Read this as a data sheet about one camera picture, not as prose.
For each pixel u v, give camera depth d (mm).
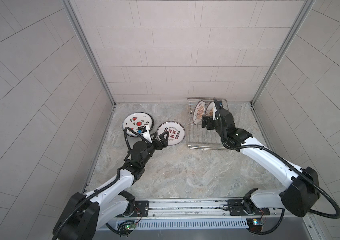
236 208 710
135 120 1020
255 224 680
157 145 690
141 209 705
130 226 645
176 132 989
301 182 394
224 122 550
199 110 1047
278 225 662
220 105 653
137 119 1026
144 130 674
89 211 389
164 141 698
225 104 1051
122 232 651
